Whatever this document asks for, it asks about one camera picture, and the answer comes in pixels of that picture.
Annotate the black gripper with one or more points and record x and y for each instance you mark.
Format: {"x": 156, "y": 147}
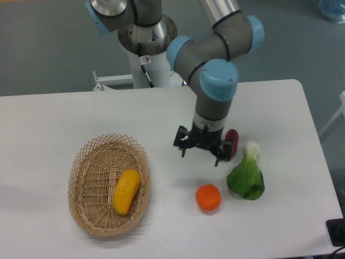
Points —
{"x": 205, "y": 139}

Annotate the yellow mango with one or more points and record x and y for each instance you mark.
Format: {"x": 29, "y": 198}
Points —
{"x": 125, "y": 191}

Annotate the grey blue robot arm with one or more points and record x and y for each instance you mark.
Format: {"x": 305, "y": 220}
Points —
{"x": 206, "y": 65}

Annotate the woven wicker basket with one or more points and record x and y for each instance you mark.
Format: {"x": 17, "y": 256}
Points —
{"x": 95, "y": 173}

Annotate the purple sweet potato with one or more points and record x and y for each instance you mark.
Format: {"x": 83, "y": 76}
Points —
{"x": 233, "y": 137}

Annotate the orange tangerine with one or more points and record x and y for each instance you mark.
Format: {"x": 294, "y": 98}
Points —
{"x": 208, "y": 197}

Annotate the green bok choy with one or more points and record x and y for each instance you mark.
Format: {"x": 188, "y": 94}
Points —
{"x": 246, "y": 179}

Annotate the white furniture right edge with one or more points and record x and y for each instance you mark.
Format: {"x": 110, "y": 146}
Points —
{"x": 333, "y": 122}

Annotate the black device at table edge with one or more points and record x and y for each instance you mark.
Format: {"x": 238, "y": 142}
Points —
{"x": 335, "y": 229}

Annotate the blue object top right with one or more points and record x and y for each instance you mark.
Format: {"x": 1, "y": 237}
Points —
{"x": 333, "y": 10}

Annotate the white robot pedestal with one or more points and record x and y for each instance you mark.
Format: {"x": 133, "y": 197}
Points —
{"x": 146, "y": 48}

